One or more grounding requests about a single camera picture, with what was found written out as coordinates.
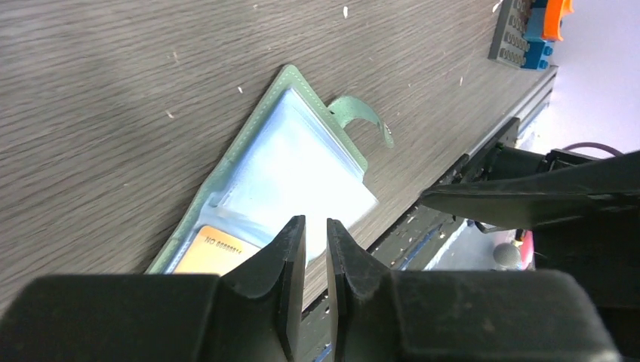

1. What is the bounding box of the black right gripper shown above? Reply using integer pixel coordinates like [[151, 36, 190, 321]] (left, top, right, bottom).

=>
[[421, 143, 639, 361]]

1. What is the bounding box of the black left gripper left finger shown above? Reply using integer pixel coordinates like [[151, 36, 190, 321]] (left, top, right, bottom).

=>
[[1, 216, 306, 361]]

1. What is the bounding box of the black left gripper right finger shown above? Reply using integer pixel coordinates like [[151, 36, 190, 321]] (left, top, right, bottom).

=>
[[327, 219, 622, 361]]

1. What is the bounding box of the green card holder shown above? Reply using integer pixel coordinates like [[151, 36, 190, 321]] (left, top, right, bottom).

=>
[[148, 64, 394, 274]]

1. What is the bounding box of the red microphone on stand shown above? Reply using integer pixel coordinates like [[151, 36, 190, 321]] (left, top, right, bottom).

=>
[[493, 231, 535, 271]]

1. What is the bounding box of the orange lego brick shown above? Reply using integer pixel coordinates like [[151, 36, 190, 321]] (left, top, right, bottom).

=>
[[541, 0, 574, 41]]

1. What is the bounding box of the aluminium front rail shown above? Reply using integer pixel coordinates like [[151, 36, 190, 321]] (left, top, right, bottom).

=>
[[468, 66, 559, 157]]

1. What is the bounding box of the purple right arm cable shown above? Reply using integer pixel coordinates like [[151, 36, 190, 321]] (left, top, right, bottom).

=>
[[562, 142, 626, 157]]

